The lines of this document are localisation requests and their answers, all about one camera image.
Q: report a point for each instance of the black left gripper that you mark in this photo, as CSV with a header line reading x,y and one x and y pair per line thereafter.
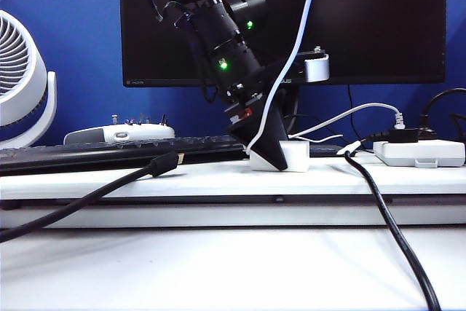
x,y
247,96

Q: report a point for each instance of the white 65W charger block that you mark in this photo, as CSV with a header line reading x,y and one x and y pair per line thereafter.
x,y
298,154

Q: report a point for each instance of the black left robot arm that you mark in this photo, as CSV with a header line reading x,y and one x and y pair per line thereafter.
x,y
218,34

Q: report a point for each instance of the black monitor stand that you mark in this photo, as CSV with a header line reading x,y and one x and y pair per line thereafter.
x,y
291,107

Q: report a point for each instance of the white raised desk shelf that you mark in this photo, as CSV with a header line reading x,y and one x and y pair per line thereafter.
x,y
218,183

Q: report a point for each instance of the white grey remote controller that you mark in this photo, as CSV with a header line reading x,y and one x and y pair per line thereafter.
x,y
145,130

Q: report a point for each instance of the black plug adapter block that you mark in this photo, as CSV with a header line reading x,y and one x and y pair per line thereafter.
x,y
404,136

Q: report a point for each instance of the white power strip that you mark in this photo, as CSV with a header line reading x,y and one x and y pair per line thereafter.
x,y
407,152

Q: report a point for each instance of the black ASUS monitor screen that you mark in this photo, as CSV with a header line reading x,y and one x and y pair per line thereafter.
x,y
382,23

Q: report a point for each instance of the black computer keyboard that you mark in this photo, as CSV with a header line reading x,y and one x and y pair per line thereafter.
x,y
73,158

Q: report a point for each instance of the blue cubicle partition panel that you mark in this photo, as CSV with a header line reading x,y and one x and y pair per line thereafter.
x,y
73,52

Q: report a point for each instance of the white desk fan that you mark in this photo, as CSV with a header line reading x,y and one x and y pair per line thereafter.
x,y
40,81

